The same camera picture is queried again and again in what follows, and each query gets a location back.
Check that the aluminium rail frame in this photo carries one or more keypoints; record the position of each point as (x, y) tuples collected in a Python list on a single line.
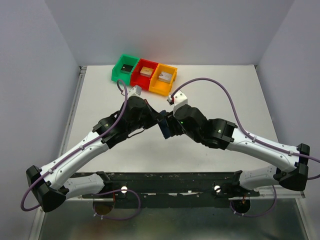
[(67, 125)]

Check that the yellow plastic bin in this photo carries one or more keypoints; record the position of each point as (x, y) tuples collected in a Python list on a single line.
[(162, 88)]

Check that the navy blue card holder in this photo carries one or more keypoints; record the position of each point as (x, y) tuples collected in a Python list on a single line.
[(164, 125)]

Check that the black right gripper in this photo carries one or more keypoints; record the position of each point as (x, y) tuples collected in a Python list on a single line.
[(172, 124)]

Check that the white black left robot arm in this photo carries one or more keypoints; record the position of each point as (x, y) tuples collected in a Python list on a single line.
[(49, 184)]

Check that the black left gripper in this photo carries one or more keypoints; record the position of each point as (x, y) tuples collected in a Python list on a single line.
[(155, 116)]

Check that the red plastic bin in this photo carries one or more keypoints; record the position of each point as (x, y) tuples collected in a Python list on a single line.
[(142, 81)]

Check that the metal block in red bin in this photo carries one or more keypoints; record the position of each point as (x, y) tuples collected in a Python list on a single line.
[(146, 71)]

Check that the metal block in green bin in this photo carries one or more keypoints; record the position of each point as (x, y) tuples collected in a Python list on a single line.
[(126, 68)]

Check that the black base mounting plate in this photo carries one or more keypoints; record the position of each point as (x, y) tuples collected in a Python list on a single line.
[(155, 190)]

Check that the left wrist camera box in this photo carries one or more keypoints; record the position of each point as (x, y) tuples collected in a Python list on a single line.
[(135, 91)]

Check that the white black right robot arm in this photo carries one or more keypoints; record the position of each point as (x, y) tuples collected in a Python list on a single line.
[(288, 165)]

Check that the metal block in yellow bin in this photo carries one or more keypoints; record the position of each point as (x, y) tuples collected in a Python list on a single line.
[(165, 77)]

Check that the green plastic bin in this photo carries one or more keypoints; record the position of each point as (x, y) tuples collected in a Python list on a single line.
[(116, 73)]

